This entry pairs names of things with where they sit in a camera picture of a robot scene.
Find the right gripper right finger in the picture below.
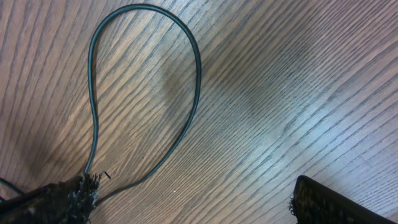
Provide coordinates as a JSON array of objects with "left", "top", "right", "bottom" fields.
[{"left": 289, "top": 175, "right": 396, "bottom": 224}]

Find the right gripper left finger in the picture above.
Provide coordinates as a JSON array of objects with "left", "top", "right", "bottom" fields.
[{"left": 1, "top": 174, "right": 101, "bottom": 224}]

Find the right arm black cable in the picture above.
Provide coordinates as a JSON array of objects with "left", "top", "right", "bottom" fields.
[{"left": 0, "top": 177, "right": 24, "bottom": 203}]

